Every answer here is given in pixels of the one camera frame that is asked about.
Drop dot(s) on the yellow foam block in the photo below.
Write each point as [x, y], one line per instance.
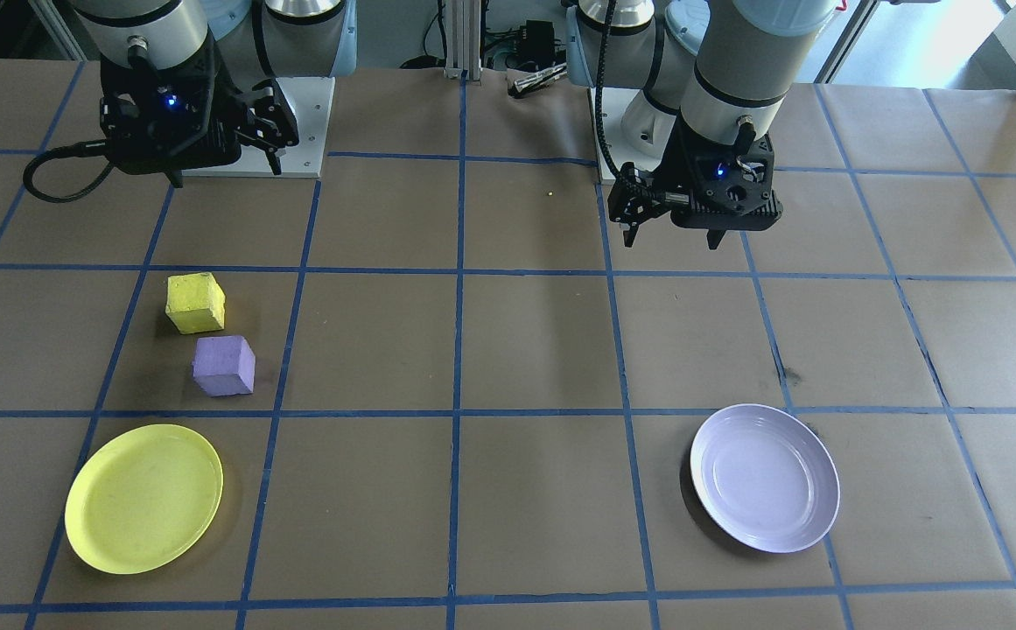
[195, 304]

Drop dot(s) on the purple foam block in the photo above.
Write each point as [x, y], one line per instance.
[223, 367]

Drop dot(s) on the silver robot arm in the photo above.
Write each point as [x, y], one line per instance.
[140, 22]
[735, 61]

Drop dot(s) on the silver black connector plug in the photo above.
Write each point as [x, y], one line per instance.
[538, 81]

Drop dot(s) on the small black electronics box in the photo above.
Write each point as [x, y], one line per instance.
[536, 39]

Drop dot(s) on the purple plate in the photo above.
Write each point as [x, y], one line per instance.
[766, 479]

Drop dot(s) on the yellow plate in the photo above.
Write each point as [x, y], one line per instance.
[144, 499]

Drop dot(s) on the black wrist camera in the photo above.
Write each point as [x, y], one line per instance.
[184, 150]
[735, 212]

